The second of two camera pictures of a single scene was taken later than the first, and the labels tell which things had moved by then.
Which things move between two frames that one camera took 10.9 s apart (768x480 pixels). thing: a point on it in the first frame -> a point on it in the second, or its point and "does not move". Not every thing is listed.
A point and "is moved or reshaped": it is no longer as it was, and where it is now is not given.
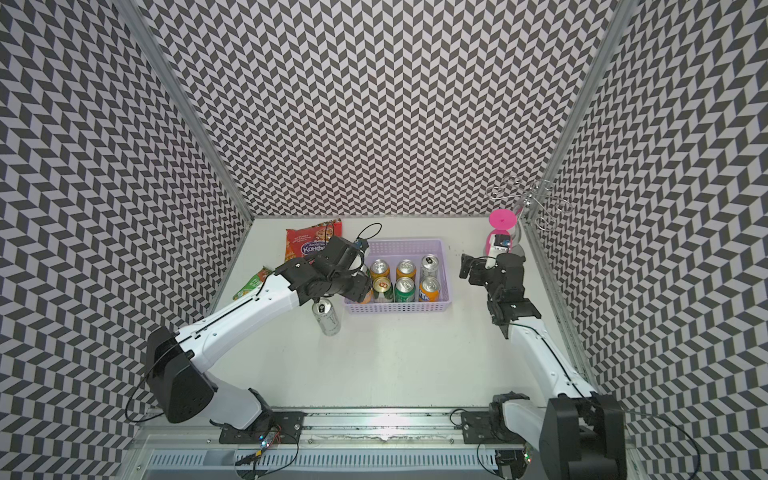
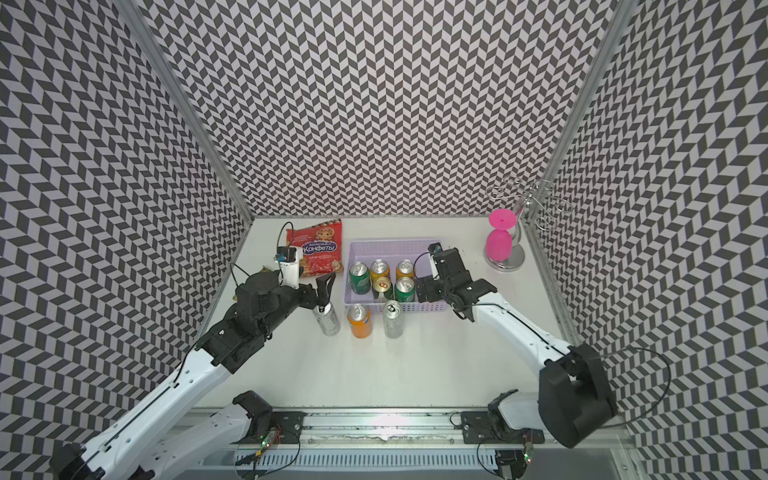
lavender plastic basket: x=395 y=251 does not move
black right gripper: x=479 y=265 -> x=429 y=282
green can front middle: x=404 y=290 does not move
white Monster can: x=430 y=265 is moved or reshaped
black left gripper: x=362 y=284 -> x=309 y=300
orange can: x=369 y=297 -> x=359 y=319
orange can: x=379 y=268 does not move
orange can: x=406 y=268 does not move
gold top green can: x=382 y=290 does not move
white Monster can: x=327 y=318 does not move
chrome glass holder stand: x=539 y=197 does not move
